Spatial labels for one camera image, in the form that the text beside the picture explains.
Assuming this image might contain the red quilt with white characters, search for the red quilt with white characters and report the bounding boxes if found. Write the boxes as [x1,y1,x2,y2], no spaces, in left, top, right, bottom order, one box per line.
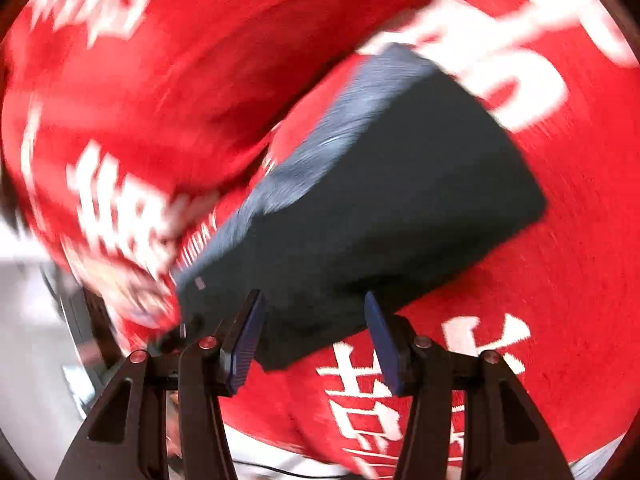
[0,0,451,331]

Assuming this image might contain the black cable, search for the black cable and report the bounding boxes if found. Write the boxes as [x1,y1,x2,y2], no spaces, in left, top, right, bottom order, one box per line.
[235,460,351,478]

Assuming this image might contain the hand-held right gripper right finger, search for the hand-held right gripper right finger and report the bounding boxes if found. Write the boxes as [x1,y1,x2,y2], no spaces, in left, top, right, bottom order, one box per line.
[364,291,576,480]

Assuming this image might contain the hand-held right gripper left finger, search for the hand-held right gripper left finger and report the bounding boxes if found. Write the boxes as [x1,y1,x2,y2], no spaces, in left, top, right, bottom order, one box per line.
[55,289,268,480]

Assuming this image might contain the black pants with blue stripes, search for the black pants with blue stripes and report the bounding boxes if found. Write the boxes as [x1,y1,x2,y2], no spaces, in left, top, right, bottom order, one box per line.
[170,42,548,373]

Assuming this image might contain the red printed blanket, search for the red printed blanket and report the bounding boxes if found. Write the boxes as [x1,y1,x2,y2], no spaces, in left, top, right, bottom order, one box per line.
[220,0,640,480]

